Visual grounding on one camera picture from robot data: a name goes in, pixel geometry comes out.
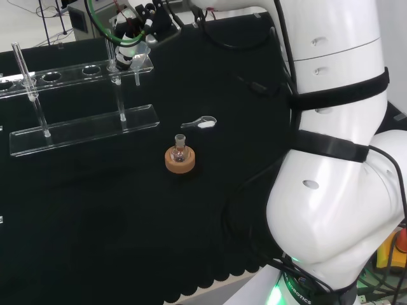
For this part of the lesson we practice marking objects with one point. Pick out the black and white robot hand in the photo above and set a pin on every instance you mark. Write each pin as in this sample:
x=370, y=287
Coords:
x=127, y=41

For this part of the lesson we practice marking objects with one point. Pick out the translucent plastic funnel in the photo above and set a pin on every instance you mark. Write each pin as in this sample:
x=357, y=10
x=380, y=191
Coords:
x=139, y=60

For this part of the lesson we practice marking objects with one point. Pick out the clear acrylic funnel stand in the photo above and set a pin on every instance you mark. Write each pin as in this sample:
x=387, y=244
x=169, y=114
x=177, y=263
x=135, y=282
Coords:
x=82, y=127

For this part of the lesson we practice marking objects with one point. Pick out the clear glass weighing funnel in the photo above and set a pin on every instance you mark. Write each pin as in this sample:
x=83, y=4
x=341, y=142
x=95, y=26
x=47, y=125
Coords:
x=205, y=124

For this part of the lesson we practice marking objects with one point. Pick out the grey metal control box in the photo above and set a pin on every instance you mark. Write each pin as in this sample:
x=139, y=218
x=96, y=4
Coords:
x=95, y=22

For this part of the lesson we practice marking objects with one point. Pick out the black tripod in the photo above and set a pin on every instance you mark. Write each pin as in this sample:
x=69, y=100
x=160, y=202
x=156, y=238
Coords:
x=47, y=22

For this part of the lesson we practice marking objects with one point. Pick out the small round-bottom glass flask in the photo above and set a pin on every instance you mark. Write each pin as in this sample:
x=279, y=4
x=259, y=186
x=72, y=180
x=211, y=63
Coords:
x=179, y=152

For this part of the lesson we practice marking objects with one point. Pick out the yellow stop button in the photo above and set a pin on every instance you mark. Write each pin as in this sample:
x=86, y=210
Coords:
x=391, y=251

